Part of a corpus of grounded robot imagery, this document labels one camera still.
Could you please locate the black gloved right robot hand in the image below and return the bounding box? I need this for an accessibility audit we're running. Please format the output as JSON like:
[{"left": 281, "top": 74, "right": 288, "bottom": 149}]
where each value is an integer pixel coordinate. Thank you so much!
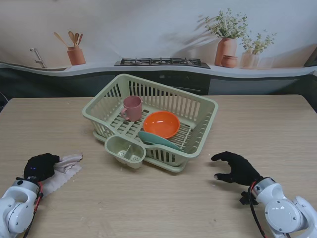
[{"left": 211, "top": 151, "right": 263, "bottom": 187}]

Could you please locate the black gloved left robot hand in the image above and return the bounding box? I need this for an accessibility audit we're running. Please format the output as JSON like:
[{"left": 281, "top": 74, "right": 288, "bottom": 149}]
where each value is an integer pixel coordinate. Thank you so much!
[{"left": 23, "top": 153, "right": 60, "bottom": 183}]

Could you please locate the grey cleaning cloth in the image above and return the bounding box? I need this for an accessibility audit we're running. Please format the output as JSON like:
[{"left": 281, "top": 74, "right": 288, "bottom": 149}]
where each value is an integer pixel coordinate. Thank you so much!
[{"left": 39, "top": 153, "right": 84, "bottom": 198}]

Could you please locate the orange plastic bowl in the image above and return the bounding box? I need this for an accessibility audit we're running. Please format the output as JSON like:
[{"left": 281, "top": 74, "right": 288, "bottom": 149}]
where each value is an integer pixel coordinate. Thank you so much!
[{"left": 143, "top": 111, "right": 181, "bottom": 139}]

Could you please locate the teal plate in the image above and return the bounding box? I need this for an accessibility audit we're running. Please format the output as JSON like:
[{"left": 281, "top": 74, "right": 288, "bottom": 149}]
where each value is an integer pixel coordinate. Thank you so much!
[{"left": 138, "top": 131, "right": 184, "bottom": 152}]

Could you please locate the pink plastic cup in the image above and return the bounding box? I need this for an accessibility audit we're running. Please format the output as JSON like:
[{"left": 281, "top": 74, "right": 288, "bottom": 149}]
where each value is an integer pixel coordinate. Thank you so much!
[{"left": 120, "top": 96, "right": 143, "bottom": 122}]

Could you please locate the pale green cutlery holder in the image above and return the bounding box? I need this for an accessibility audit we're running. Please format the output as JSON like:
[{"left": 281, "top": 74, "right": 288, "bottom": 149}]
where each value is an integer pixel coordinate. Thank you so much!
[{"left": 104, "top": 135, "right": 146, "bottom": 170}]

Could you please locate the pale green plastic dish rack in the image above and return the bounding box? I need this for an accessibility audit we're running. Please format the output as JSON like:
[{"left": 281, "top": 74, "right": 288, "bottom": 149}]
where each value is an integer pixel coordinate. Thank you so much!
[{"left": 82, "top": 73, "right": 219, "bottom": 159}]

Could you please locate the printed kitchen backdrop banner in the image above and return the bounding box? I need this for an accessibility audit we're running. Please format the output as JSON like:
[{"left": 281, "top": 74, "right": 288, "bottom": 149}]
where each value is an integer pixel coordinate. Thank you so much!
[{"left": 0, "top": 0, "right": 317, "bottom": 99}]

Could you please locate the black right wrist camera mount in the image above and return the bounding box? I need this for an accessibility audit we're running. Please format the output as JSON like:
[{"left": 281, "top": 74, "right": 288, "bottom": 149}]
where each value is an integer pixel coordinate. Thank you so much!
[{"left": 239, "top": 190, "right": 258, "bottom": 206}]

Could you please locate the red left arm cable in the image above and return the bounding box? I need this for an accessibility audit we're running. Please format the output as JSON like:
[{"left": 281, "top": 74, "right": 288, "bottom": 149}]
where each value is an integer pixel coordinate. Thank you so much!
[{"left": 23, "top": 181, "right": 43, "bottom": 238}]

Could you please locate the red black right arm cable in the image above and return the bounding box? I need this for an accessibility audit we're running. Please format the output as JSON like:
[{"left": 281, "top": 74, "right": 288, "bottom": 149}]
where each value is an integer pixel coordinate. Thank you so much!
[{"left": 247, "top": 181, "right": 268, "bottom": 238}]

